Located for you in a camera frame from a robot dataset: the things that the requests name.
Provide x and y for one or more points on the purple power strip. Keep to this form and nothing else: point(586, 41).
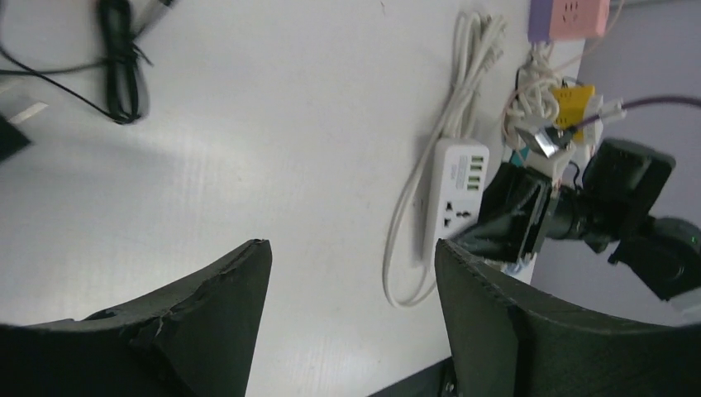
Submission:
point(539, 22)

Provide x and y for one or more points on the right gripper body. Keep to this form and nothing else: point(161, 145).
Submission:
point(520, 209)

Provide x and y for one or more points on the yellow cube socket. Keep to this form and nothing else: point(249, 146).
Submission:
point(572, 102)

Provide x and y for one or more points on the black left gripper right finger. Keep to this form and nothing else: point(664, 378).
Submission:
point(510, 339)

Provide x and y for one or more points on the white power strip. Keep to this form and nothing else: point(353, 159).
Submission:
point(459, 174)

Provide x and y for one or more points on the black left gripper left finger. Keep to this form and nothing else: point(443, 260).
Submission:
point(193, 337)

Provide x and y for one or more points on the pink cube socket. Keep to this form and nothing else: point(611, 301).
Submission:
point(578, 19)

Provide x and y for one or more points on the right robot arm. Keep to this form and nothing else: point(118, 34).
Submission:
point(620, 185)

